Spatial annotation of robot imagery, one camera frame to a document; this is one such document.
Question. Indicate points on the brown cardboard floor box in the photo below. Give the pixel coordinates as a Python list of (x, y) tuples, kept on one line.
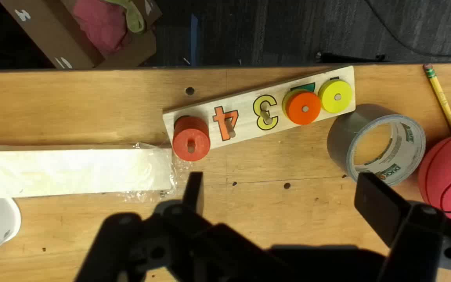
[(43, 32)]

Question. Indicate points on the grey duct tape roll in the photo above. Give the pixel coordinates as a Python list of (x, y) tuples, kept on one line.
[(341, 142)]

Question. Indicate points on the pink cloth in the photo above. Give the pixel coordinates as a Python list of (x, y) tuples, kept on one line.
[(98, 24)]

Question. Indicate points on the red rubber basketball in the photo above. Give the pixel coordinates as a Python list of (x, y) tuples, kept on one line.
[(450, 173)]

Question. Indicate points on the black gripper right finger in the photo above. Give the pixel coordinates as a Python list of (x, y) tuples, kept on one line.
[(383, 209)]

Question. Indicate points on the wooden number peg board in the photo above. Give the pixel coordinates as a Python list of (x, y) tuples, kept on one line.
[(242, 112)]

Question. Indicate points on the yellow pencil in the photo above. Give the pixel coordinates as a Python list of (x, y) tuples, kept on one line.
[(439, 95)]

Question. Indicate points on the light green soft toy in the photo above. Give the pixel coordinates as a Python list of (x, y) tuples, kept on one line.
[(133, 18)]

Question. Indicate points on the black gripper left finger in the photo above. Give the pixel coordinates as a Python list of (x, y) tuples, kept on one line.
[(195, 190)]

